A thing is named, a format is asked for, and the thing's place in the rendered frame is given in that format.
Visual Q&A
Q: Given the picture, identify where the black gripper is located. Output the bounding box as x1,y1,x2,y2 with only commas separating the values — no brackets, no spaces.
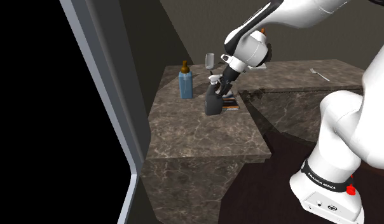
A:
216,66,243,97

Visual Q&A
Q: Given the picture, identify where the stack of striped books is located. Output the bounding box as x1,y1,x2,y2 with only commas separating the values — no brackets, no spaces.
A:
221,90,240,111

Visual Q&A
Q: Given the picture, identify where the dark grey spray bottle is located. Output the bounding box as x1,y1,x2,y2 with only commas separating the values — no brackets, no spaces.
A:
204,74,224,116

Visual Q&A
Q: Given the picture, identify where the clear drinking glass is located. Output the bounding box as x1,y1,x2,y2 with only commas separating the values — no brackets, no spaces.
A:
205,52,216,71

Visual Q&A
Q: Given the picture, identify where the blue bottle with brown cap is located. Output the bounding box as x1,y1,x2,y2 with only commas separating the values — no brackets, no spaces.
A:
178,60,194,101

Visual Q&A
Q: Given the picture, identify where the silver fork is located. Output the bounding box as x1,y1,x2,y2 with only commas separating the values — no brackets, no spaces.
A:
309,67,331,82

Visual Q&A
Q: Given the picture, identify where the grey-framed dark door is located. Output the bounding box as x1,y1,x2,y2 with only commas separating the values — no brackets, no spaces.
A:
0,0,153,224

